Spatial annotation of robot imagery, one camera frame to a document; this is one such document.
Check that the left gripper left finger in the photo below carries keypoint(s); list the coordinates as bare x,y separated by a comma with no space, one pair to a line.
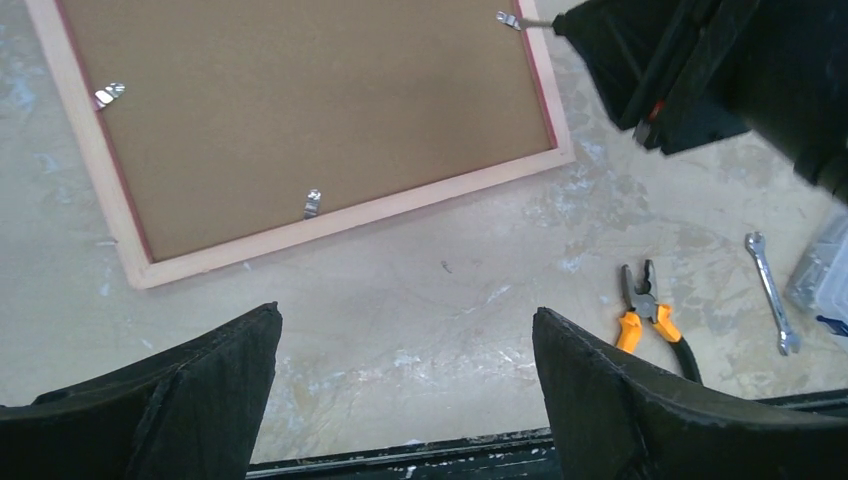
190,412

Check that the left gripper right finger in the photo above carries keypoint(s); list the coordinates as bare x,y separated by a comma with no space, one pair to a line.
613,415

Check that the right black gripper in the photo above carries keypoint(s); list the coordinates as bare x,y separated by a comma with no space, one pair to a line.
661,64

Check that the pink picture frame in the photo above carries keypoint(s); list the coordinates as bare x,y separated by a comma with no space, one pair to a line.
235,110

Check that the orange black pliers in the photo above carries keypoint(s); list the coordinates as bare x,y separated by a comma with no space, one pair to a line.
642,305

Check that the silver wrench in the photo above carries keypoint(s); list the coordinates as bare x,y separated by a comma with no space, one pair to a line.
788,340

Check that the clear screw organizer box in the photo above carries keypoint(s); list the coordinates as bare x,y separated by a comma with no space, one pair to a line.
818,284

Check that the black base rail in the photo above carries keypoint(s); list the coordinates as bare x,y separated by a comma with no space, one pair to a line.
528,454

